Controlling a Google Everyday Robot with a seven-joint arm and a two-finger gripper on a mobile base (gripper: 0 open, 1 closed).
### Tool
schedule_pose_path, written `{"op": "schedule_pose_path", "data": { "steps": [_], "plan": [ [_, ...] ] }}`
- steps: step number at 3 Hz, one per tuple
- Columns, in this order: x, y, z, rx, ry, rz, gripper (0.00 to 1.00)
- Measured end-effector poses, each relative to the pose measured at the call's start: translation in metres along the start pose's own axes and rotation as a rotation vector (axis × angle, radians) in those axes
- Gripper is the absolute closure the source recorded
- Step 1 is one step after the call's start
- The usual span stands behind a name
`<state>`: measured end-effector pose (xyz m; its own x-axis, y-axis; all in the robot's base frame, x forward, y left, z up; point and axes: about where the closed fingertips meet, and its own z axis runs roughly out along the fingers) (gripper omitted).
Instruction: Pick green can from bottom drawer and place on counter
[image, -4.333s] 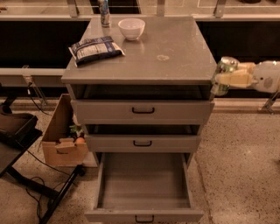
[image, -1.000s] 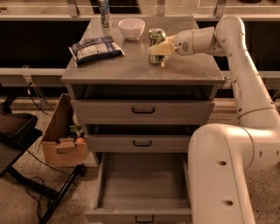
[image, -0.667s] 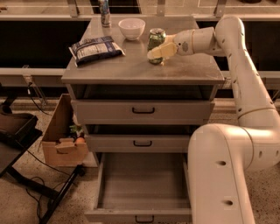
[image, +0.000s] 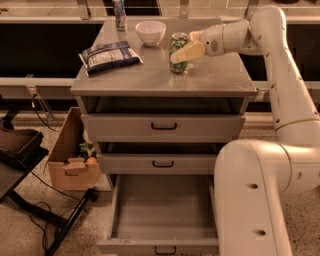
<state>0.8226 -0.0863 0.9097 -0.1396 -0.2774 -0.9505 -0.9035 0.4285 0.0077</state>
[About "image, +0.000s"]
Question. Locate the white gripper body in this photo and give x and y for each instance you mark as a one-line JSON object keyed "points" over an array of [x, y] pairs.
{"points": [[212, 40]]}

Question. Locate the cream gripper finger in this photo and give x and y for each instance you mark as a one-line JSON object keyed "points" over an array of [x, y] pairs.
{"points": [[189, 51], [195, 35]]}

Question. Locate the green soda can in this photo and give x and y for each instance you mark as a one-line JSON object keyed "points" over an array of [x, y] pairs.
{"points": [[178, 40]]}

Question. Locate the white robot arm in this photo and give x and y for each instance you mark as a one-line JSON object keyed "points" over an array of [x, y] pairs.
{"points": [[251, 175]]}

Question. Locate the grey drawer cabinet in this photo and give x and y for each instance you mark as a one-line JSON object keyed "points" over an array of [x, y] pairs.
{"points": [[210, 86]]}

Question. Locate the grey top drawer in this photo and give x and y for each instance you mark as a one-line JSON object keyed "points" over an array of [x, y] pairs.
{"points": [[162, 128]]}

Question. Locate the grey drawer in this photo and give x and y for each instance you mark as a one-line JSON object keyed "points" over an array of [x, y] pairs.
{"points": [[162, 215], [162, 128], [157, 164]]}

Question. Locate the grey middle drawer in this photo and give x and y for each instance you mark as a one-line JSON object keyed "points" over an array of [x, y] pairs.
{"points": [[157, 164]]}

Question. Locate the grey bottom drawer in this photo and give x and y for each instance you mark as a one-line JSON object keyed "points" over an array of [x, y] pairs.
{"points": [[162, 215]]}

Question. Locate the white bowl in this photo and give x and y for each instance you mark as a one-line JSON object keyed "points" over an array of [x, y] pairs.
{"points": [[151, 32]]}

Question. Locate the blue chip bag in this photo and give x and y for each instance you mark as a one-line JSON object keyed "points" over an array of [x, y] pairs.
{"points": [[113, 55]]}

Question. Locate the tall bottle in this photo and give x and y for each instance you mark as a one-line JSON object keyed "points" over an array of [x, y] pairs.
{"points": [[120, 14]]}

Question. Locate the orange fruit in box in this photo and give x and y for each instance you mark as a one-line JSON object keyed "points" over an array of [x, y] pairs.
{"points": [[91, 160]]}

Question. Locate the cardboard box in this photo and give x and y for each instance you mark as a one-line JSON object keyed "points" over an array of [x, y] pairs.
{"points": [[67, 168]]}

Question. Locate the black folding stand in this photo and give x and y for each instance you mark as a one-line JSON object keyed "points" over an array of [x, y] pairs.
{"points": [[20, 153]]}

